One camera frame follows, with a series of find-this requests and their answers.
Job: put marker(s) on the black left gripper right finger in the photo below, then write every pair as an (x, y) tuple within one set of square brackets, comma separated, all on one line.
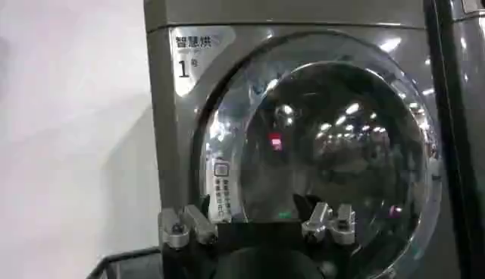
[(329, 223)]

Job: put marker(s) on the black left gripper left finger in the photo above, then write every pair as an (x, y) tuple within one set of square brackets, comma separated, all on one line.
[(189, 225)]

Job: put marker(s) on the round glass dryer door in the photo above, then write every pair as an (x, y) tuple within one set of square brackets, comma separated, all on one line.
[(322, 151)]

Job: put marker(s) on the dark laundry basket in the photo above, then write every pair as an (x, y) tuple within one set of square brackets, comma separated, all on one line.
[(125, 265)]

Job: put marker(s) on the grey dryer numbered one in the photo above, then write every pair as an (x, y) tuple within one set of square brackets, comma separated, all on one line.
[(303, 132)]

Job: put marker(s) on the grey dryer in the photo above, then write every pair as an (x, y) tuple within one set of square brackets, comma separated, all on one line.
[(466, 113)]

